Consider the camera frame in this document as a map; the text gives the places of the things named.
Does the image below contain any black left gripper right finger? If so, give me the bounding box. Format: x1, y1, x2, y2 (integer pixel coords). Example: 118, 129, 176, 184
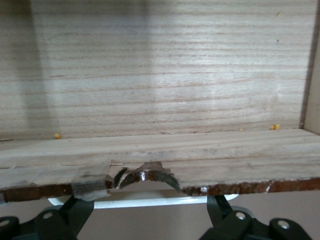
199, 194, 313, 240

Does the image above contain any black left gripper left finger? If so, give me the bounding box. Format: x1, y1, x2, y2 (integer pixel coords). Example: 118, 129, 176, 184
0, 194, 95, 240

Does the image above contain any light wood drawer white handle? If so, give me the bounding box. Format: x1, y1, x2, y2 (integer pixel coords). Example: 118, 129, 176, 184
0, 0, 320, 210

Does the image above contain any clear adhesive tape piece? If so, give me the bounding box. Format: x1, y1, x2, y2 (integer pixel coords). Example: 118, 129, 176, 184
71, 159, 111, 201

